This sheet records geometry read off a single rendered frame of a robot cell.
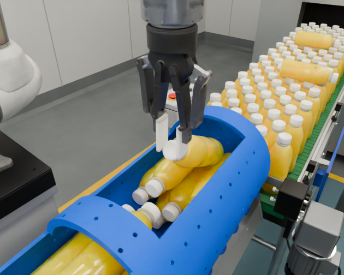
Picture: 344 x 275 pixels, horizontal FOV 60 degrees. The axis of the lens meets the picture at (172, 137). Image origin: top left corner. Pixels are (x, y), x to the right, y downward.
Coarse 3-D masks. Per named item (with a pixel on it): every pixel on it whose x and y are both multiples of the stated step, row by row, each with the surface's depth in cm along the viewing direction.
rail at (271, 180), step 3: (267, 177) 93; (270, 177) 92; (273, 177) 92; (267, 180) 93; (270, 180) 92; (273, 180) 92; (276, 180) 91; (279, 180) 91; (282, 180) 90; (270, 183) 93; (273, 183) 92; (276, 183) 92; (279, 183) 91; (276, 186) 92; (279, 186) 92
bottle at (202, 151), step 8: (192, 136) 60; (200, 136) 64; (192, 144) 58; (200, 144) 60; (208, 144) 64; (216, 144) 69; (192, 152) 58; (200, 152) 60; (208, 152) 63; (216, 152) 67; (176, 160) 57; (184, 160) 58; (192, 160) 59; (200, 160) 60; (208, 160) 64; (216, 160) 69
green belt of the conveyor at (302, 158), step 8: (336, 88) 163; (336, 96) 155; (328, 104) 148; (328, 112) 141; (320, 120) 135; (320, 128) 130; (312, 136) 124; (312, 144) 120; (304, 152) 115; (296, 160) 111; (304, 160) 111; (296, 168) 107; (288, 176) 104; (296, 176) 104; (264, 192) 97; (264, 200) 95; (264, 208) 96; (272, 208) 94; (280, 216) 94
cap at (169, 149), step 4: (172, 140) 56; (164, 144) 56; (168, 144) 56; (172, 144) 56; (164, 148) 56; (168, 148) 56; (172, 148) 56; (164, 152) 56; (168, 152) 56; (172, 152) 56; (164, 156) 56; (168, 156) 56; (172, 156) 56
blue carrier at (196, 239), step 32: (224, 128) 78; (256, 128) 73; (256, 160) 69; (96, 192) 64; (128, 192) 75; (224, 192) 58; (256, 192) 70; (64, 224) 48; (96, 224) 45; (128, 224) 46; (192, 224) 51; (224, 224) 57; (32, 256) 55; (128, 256) 43; (160, 256) 45; (192, 256) 49
